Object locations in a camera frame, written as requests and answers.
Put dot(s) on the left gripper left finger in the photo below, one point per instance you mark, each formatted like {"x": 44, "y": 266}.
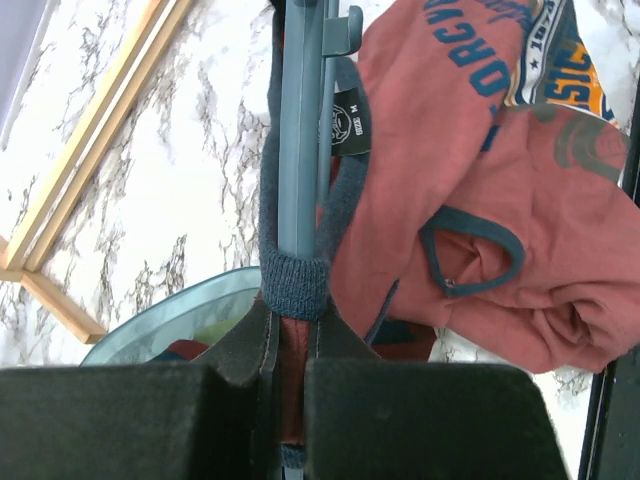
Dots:
{"x": 211, "y": 418}

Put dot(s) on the dark navy maroon garment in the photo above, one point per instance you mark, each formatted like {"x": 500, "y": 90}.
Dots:
{"x": 395, "y": 340}

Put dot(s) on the red tank top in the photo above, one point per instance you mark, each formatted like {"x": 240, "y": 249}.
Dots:
{"x": 486, "y": 202}

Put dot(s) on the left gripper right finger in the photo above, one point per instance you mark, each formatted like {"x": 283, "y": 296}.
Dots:
{"x": 368, "y": 418}

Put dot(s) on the blue plastic hanger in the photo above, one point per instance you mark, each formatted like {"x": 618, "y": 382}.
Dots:
{"x": 316, "y": 42}

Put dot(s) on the wooden clothes rack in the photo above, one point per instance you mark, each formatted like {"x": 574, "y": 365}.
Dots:
{"x": 26, "y": 252}

